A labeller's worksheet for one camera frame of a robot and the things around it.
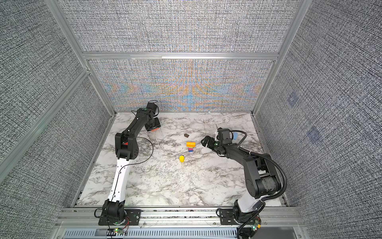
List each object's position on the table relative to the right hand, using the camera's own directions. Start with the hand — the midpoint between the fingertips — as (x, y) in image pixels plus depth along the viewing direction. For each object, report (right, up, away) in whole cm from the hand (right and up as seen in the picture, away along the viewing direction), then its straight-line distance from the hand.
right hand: (206, 142), depth 95 cm
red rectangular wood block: (-39, +3, -28) cm, 48 cm away
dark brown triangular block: (-13, +4, +12) cm, 18 cm away
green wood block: (-10, -3, 0) cm, 11 cm away
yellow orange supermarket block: (-9, -1, -2) cm, 10 cm away
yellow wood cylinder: (-16, -10, -3) cm, 19 cm away
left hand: (-36, +10, +15) cm, 40 cm away
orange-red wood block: (-34, +8, +6) cm, 36 cm away
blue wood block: (-10, -6, +3) cm, 12 cm away
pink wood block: (-10, -4, +2) cm, 11 cm away
